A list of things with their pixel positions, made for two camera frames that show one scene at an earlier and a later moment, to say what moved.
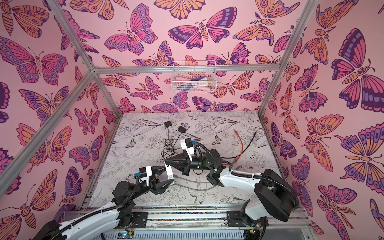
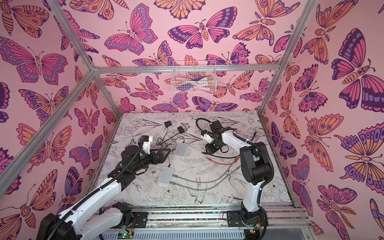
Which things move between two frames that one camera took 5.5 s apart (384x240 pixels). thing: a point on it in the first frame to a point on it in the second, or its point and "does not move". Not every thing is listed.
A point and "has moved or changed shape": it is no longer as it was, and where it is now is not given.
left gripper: (153, 184) to (159, 160)
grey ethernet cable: (194, 189) does not move
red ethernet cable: (242, 148) has moved or changed shape
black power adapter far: (167, 123) does not move
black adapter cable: (168, 149) has moved or changed shape
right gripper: (186, 165) to (212, 145)
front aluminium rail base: (210, 222) does not move
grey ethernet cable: (198, 182) does not move
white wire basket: (194, 77) does not move
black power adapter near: (181, 129) does not move
